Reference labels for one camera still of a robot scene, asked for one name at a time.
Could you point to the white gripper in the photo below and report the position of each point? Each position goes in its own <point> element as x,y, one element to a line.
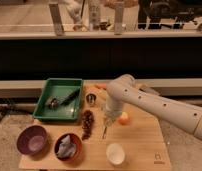
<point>110,115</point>

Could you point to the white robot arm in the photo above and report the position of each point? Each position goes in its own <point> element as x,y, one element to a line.
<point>122,90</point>

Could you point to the orange fruit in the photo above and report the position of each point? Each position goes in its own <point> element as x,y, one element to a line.
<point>123,119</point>

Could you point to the small metal cup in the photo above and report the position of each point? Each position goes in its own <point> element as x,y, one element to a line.
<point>91,99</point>

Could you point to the bunch of dark grapes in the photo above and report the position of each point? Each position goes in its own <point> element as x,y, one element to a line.
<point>87,123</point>

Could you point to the orange carrot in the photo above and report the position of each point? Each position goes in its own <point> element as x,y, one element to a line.
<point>101,86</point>

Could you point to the wooden board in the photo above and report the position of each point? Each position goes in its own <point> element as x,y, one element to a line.
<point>141,140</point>

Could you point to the white cup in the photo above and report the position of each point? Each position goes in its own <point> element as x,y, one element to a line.
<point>115,154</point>

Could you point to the red bowl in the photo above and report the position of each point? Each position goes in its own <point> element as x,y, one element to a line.
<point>74,139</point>

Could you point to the green plastic tray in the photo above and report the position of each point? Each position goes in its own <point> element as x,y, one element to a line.
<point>59,87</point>

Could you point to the grey crumpled cloth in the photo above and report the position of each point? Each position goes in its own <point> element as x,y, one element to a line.
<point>66,148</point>

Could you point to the black brush in tray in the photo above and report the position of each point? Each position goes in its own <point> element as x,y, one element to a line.
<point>55,102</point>

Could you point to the purple bowl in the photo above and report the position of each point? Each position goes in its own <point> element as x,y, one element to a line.
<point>32,140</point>

